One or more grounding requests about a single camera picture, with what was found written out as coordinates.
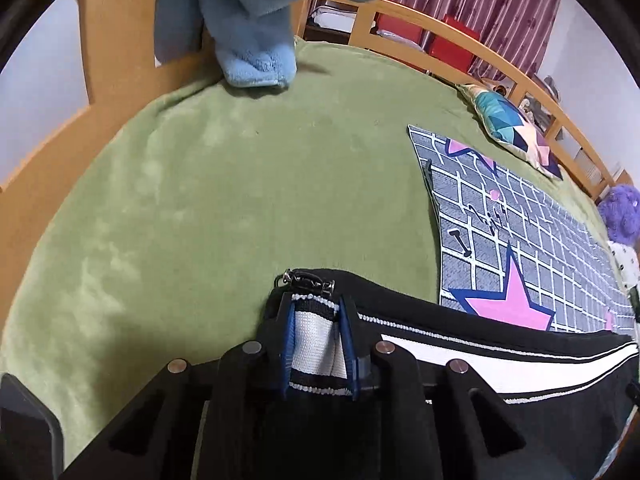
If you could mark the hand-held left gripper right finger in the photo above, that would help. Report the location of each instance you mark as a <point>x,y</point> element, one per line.
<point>347,345</point>

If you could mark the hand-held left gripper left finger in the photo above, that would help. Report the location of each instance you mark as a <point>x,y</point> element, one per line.
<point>287,345</point>

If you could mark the black pants with white stripes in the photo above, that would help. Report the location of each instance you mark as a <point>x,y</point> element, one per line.
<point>400,305</point>

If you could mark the green fleece blanket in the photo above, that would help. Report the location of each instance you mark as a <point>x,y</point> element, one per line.
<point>250,185</point>

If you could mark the grey checked star-print sheet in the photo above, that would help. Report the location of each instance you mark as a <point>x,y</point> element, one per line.
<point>525,220</point>

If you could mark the geometric multicolour pillow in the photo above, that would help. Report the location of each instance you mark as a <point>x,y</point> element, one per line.
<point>505,120</point>

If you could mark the black smartphone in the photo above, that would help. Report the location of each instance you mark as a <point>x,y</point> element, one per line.
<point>25,435</point>

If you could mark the white floral pillow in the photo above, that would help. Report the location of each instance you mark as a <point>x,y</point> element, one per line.
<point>627,260</point>

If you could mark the purple plush toy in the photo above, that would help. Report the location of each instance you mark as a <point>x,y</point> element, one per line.
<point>622,210</point>

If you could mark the red chair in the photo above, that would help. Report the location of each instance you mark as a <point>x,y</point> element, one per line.
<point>400,27</point>
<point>452,45</point>

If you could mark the light blue fleece garment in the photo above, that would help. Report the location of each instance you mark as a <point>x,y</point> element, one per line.
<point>250,20</point>

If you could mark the wooden bed frame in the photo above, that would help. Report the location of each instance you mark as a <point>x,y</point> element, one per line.
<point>50,160</point>

